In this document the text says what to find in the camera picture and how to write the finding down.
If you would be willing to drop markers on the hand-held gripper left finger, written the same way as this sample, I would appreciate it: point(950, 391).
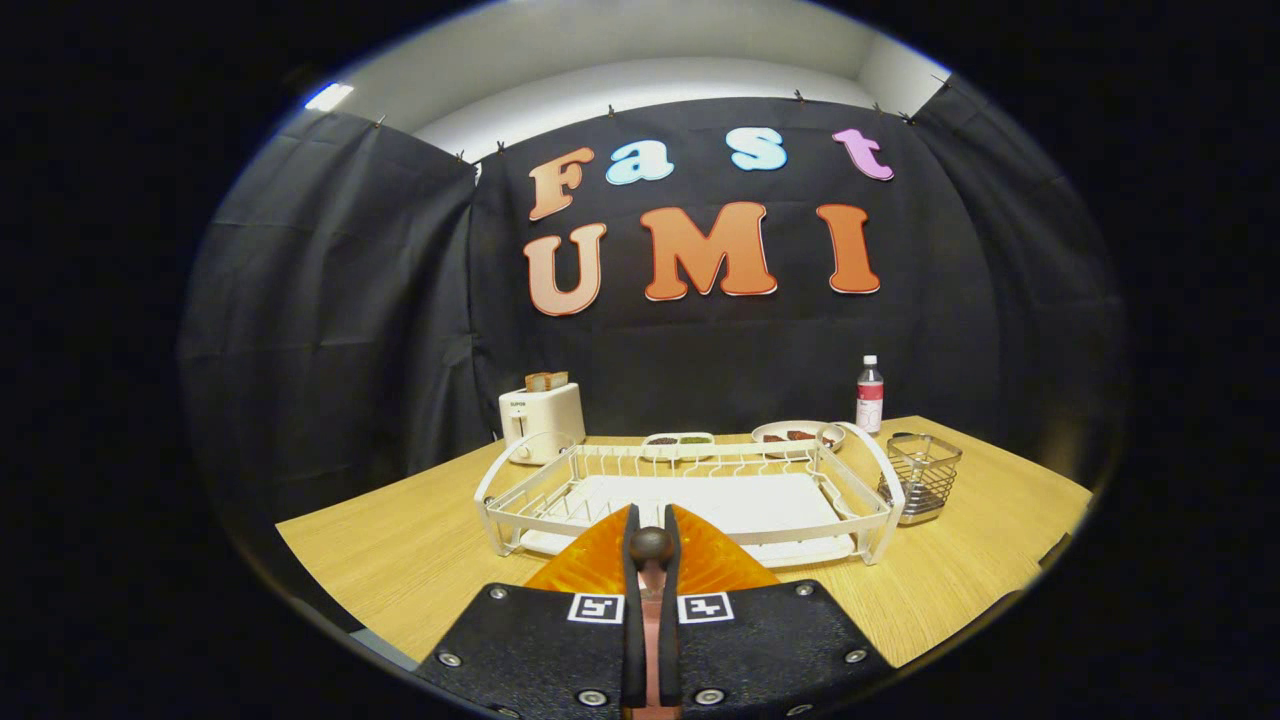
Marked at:
point(540, 650)

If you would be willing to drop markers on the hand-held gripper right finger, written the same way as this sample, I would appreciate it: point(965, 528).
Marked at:
point(770, 650)

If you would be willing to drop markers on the pink plate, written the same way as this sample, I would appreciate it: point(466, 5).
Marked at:
point(652, 650)

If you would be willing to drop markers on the white plate with meat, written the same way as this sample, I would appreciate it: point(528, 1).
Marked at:
point(775, 428)

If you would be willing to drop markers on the small white sauce dish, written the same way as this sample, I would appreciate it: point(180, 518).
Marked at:
point(678, 446)

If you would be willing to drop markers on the white drip tray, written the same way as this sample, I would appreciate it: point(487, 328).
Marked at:
point(760, 500)

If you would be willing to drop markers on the red meat pieces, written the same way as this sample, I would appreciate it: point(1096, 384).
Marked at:
point(795, 436)

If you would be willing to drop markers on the white toaster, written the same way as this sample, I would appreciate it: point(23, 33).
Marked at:
point(545, 415)

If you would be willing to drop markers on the brown toast slice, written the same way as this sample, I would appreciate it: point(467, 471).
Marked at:
point(546, 381)

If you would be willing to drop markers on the clear bottle with red label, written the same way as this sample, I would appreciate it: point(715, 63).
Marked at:
point(870, 400)

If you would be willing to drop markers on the small black object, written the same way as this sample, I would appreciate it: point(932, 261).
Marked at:
point(1057, 550)

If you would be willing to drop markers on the black backdrop cloth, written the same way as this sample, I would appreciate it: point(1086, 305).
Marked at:
point(350, 300)

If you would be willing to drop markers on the ceiling light panel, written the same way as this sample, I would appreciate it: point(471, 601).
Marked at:
point(328, 97)

